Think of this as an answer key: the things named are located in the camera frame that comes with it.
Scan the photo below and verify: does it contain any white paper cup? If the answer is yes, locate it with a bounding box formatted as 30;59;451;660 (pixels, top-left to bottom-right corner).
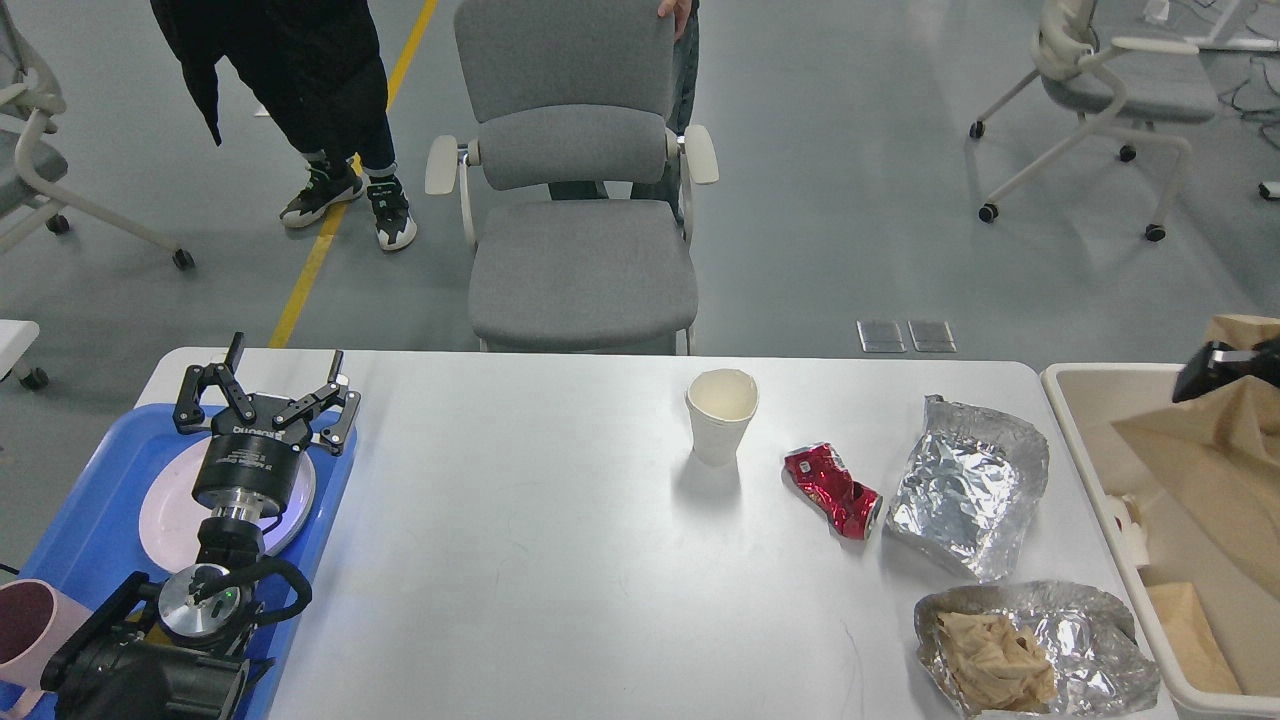
685;368;759;468

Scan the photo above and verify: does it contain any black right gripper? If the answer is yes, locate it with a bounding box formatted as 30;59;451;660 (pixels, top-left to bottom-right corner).
1172;337;1280;404

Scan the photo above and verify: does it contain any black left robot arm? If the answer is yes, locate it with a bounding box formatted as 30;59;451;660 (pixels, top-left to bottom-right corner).
41;333;361;719

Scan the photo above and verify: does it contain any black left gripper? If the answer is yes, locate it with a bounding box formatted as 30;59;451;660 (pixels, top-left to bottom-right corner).
174;331;362;518

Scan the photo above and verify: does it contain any pink mug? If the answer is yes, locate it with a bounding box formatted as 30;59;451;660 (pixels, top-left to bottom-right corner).
1;579;93;719

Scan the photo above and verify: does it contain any person in black clothes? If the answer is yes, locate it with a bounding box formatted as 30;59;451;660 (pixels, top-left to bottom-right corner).
151;1;419;252

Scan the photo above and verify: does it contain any white chair right background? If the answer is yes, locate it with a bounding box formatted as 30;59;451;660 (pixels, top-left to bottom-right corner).
968;1;1217;243

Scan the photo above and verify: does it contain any aluminium foil sheet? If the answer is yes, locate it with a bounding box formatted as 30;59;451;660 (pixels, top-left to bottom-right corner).
886;395;1050;583

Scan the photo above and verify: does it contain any brown paper bag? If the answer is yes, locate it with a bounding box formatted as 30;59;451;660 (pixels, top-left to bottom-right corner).
1112;314;1279;596

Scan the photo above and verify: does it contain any foil with brown napkin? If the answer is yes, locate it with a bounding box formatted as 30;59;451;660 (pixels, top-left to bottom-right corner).
914;580;1161;719

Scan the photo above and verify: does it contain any white chair left background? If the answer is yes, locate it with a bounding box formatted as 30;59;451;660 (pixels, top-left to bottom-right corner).
1;8;196;272

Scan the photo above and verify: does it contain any floor outlet plate right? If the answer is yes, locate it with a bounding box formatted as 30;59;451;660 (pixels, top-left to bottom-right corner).
908;320;957;354

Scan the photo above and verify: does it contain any white chair background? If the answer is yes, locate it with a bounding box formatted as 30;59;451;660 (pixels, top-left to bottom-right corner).
968;1;1217;243
1;8;196;272

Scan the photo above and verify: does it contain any brown paper in bin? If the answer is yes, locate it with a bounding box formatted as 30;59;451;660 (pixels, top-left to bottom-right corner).
1146;582;1242;694

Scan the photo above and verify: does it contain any floor outlet plate left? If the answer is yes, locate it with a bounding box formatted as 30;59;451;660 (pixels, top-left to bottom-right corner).
856;320;906;354

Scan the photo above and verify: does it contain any pink plate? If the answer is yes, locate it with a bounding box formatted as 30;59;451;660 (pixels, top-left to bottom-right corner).
138;437;316;573

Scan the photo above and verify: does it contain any beige plastic bin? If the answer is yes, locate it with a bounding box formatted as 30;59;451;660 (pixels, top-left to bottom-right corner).
1042;363;1279;719

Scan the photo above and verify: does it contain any grey office chair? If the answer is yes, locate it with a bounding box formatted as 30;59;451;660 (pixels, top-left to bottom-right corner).
425;1;719;352

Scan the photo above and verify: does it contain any crushed red can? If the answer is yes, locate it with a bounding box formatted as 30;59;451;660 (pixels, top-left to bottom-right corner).
783;442;884;541

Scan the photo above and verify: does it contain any floor outlet plate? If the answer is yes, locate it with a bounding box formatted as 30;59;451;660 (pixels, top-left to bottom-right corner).
908;320;957;354
856;320;906;354

